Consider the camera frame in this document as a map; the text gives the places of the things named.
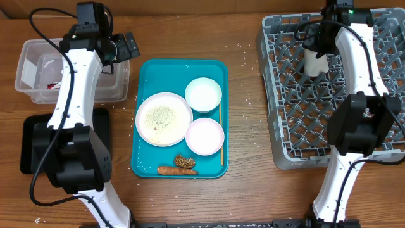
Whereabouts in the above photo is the white cup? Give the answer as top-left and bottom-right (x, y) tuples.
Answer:
(304, 49), (329, 77)

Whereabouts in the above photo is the red snack wrapper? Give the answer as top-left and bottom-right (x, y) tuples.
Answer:
(47, 82), (61, 89)

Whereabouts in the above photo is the pale green bowl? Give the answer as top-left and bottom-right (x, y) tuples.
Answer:
(185, 77), (222, 113)

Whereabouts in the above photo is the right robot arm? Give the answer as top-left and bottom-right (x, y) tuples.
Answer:
(294, 1), (402, 227)

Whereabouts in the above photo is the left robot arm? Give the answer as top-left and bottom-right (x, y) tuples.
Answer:
(32, 1), (140, 227)

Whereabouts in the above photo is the grey dishwasher rack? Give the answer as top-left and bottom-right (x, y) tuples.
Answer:
(256, 8), (404, 170)

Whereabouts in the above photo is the black plastic tray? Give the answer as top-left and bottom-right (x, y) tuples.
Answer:
(20, 108), (112, 174)

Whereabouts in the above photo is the clear plastic bin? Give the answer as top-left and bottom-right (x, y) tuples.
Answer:
(15, 39), (130, 104)

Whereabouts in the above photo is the large white plate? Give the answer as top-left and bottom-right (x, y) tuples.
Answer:
(135, 92), (193, 147)

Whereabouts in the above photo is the wooden chopstick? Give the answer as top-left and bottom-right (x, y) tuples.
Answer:
(218, 102), (225, 166)

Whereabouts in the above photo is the small pink plate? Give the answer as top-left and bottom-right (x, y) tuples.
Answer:
(185, 118), (221, 156)

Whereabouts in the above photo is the orange carrot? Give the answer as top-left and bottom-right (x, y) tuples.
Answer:
(158, 166), (197, 175)

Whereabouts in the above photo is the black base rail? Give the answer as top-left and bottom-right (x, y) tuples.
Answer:
(78, 218), (361, 228)

